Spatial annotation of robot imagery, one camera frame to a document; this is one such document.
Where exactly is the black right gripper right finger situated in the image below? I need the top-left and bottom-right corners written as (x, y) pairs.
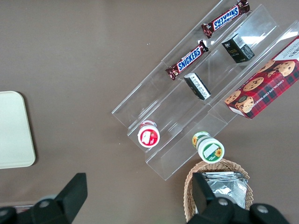
top-left (186, 172), bottom-right (235, 224)

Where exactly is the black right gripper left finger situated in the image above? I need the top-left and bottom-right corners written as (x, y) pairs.
top-left (32, 172), bottom-right (88, 224)

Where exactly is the light tan wicker basket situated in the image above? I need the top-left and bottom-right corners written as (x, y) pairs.
top-left (183, 158), bottom-right (254, 224)

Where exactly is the beige plastic serving tray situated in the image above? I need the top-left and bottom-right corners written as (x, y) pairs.
top-left (0, 91), bottom-right (36, 169)

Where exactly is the silver foil pouch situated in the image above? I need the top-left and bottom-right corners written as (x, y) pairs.
top-left (202, 171), bottom-right (249, 210)

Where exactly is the green lid yogurt cup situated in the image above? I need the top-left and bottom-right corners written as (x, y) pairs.
top-left (192, 131), bottom-right (225, 163)

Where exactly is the clear acrylic stepped stand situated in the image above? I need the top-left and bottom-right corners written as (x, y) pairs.
top-left (111, 0), bottom-right (299, 182)

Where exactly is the red lid yogurt cup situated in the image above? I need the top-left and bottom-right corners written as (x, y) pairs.
top-left (137, 120), bottom-right (161, 149)

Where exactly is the small black carton box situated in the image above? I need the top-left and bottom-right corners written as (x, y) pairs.
top-left (184, 72), bottom-right (212, 101)
top-left (221, 33), bottom-right (255, 64)

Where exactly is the red tartan cookie box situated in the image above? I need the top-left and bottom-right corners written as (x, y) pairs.
top-left (224, 35), bottom-right (299, 119)

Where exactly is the Snickers chocolate bar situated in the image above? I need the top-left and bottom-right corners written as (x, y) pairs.
top-left (201, 0), bottom-right (250, 39)
top-left (165, 40), bottom-right (209, 81)

